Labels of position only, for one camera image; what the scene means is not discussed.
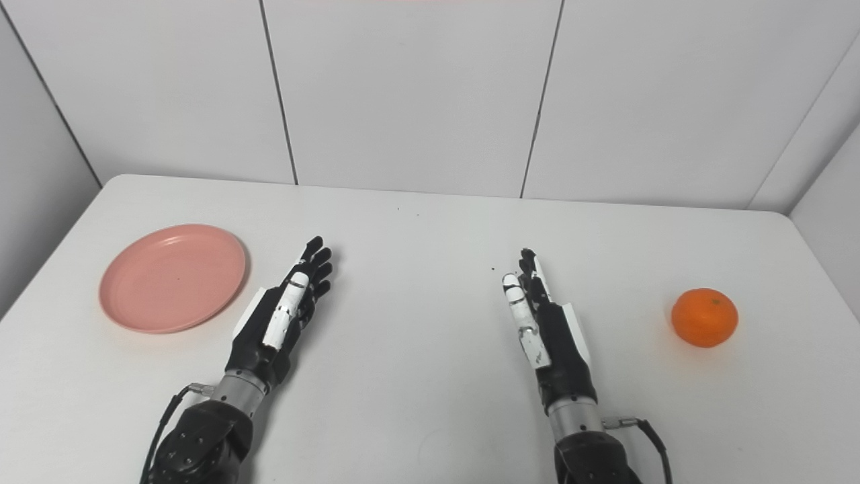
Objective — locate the pink plate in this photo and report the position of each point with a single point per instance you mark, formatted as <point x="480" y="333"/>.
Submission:
<point x="173" y="277"/>

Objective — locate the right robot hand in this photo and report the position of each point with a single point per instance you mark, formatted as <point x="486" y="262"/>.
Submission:
<point x="561" y="349"/>

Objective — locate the orange fruit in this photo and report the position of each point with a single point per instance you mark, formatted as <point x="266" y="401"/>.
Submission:
<point x="704" y="317"/>

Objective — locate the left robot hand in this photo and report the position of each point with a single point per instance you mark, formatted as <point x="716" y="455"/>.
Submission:
<point x="269" y="336"/>

